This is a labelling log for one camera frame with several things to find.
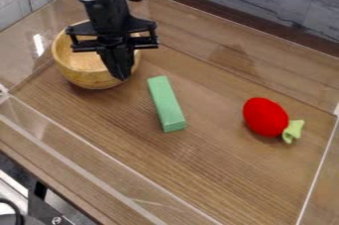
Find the red plush strawberry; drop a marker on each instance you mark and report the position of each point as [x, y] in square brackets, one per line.
[267, 119]

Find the brown wooden bowl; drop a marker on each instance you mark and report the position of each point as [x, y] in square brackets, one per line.
[81, 68]

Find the green rectangular block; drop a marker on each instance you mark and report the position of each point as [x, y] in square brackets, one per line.
[167, 106]

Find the black table leg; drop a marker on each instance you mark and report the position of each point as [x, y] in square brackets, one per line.
[36, 196]

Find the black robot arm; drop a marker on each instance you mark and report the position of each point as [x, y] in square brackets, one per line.
[113, 34]

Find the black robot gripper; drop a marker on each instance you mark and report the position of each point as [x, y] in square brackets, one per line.
[112, 28]

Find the clear acrylic tray wall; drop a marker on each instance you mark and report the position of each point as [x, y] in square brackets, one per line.
[112, 193]

